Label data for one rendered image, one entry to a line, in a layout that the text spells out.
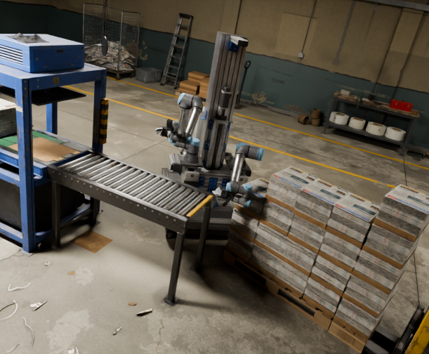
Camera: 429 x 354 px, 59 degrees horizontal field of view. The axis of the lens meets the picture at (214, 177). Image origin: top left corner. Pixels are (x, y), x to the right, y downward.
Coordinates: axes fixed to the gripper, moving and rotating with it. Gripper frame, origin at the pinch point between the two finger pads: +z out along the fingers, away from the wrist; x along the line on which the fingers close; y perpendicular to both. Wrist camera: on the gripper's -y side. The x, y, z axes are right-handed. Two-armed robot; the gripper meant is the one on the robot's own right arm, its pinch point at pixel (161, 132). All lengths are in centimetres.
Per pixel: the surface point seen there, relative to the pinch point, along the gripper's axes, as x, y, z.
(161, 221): -33, 48, 48
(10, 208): 106, 109, 38
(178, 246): -52, 61, 51
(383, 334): -231, 85, 14
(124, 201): 1, 48, 43
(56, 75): 89, -19, 18
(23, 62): 110, -23, 31
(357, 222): -167, -1, 19
